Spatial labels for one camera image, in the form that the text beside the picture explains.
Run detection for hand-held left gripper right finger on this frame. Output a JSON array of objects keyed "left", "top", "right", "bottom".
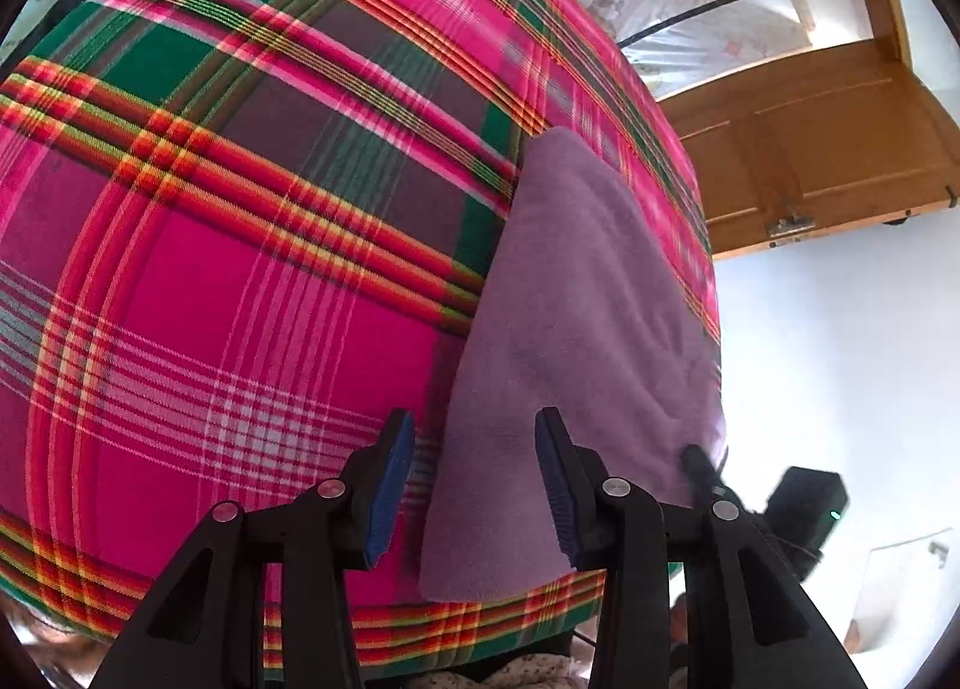
[{"left": 534, "top": 405, "right": 871, "bottom": 689}]

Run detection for metal door lock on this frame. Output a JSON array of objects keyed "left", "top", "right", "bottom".
[{"left": 765, "top": 197, "right": 818, "bottom": 240}]

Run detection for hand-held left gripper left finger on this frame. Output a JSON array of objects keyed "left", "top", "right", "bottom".
[{"left": 90, "top": 408, "right": 417, "bottom": 689}]

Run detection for purple towel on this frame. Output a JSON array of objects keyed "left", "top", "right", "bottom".
[{"left": 418, "top": 126, "right": 728, "bottom": 604}]

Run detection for wooden door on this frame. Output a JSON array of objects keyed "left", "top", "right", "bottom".
[{"left": 660, "top": 40, "right": 960, "bottom": 262}]

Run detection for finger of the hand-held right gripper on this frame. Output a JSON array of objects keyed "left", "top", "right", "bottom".
[{"left": 679, "top": 443, "right": 743, "bottom": 510}]

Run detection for pink plaid blanket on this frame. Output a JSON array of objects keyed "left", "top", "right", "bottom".
[{"left": 0, "top": 0, "right": 725, "bottom": 667}]

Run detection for person's floral clothing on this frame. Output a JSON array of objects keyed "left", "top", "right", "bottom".
[{"left": 405, "top": 648, "right": 578, "bottom": 689}]

